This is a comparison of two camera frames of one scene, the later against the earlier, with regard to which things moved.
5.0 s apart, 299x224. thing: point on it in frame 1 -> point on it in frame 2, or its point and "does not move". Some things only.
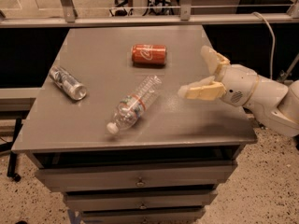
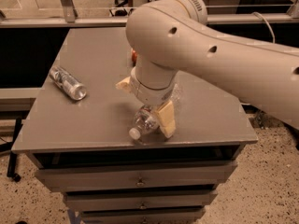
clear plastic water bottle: [133, 105] -> [147, 119]
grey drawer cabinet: [108, 130] does not move
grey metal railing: [66, 17] does not move
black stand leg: [12, 162] does not move
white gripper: [238, 84] -> [149, 94]
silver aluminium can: [67, 83] does not move
